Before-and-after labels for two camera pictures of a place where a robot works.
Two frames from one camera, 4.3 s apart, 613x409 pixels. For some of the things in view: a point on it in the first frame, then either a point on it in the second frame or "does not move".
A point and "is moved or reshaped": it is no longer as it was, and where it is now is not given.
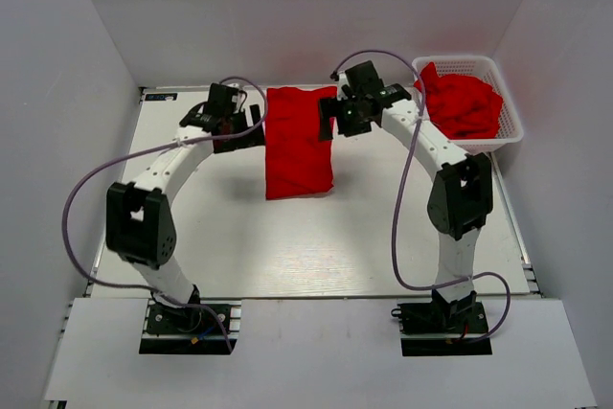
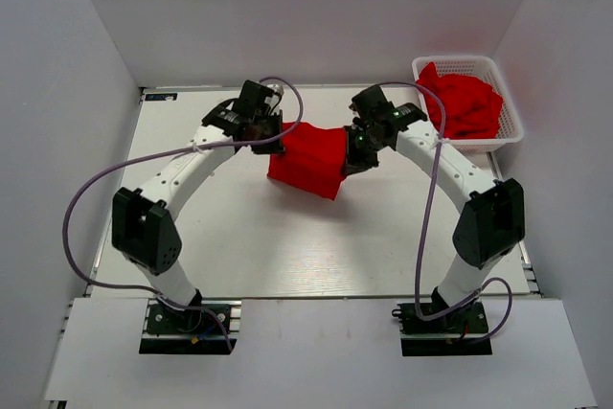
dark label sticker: [161, 97] does not move
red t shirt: [297, 163] is moved or reshaped
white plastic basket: [510, 129] does not move
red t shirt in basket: [463, 106] does not move
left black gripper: [254, 137] to [267, 147]
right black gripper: [329, 107] to [353, 162]
